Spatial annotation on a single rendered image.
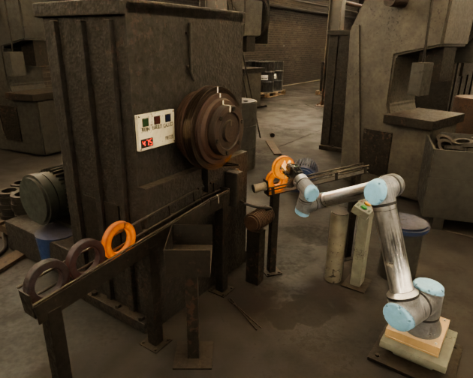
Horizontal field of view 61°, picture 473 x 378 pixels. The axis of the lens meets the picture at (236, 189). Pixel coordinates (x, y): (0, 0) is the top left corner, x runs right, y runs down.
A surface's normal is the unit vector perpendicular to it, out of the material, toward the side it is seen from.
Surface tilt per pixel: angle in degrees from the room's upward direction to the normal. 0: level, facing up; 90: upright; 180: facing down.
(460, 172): 90
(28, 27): 91
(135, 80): 90
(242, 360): 0
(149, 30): 90
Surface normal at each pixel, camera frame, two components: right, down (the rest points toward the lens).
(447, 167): -0.33, 0.32
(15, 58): 0.91, 0.15
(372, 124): -0.75, 0.22
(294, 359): 0.00, -0.94
